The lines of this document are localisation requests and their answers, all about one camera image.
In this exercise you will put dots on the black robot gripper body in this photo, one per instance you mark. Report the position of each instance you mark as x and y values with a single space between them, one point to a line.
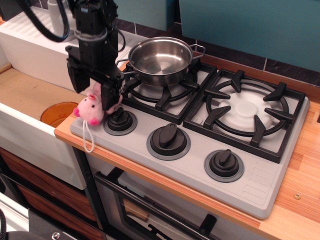
97 54

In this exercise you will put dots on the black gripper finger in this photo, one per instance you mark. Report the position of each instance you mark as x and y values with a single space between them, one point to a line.
110 94
78 76

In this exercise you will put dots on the pink stuffed pig toy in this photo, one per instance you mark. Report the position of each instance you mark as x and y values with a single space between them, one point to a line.
91 112

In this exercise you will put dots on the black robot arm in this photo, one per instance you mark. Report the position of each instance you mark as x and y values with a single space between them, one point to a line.
92 16

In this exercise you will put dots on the stainless steel pan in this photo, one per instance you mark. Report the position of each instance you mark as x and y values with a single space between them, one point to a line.
162 61

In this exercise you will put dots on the black left burner grate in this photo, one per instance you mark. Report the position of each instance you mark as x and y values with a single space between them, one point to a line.
172 109

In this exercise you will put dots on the black burner grate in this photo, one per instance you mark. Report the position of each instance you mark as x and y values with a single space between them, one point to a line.
274 144
172 109

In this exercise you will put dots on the black left stove knob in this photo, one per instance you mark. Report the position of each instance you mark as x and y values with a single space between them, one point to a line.
120 123

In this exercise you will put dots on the black stove knob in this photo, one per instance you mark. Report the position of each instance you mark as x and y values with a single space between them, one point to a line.
168 143
120 123
224 166

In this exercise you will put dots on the white left burner cap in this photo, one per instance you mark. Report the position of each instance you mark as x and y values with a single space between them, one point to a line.
157 92

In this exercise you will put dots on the white burner cap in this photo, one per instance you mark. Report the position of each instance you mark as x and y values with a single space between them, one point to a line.
243 107
157 92

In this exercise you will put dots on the white toy sink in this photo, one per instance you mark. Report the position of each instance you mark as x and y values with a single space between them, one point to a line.
31 53

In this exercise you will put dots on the grey toy faucet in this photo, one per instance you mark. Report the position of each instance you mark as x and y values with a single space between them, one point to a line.
56 19

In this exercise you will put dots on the black middle stove knob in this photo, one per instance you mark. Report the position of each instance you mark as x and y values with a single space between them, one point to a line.
168 143

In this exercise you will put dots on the toy oven door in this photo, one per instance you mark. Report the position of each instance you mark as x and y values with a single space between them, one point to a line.
183 209

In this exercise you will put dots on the wooden drawer cabinet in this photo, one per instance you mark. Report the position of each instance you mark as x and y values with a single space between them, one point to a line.
47 194

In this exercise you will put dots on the white right burner cap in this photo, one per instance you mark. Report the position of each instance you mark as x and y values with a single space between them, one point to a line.
243 107

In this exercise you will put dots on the black right stove knob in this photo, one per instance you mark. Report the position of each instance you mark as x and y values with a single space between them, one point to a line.
224 166

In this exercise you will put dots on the grey toy stove top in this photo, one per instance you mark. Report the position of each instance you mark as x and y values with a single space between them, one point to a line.
254 193

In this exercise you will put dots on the black right burner grate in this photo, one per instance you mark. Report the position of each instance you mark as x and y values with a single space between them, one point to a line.
274 144

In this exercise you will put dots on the black oven door handle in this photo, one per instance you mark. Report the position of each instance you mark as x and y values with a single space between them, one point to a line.
148 218

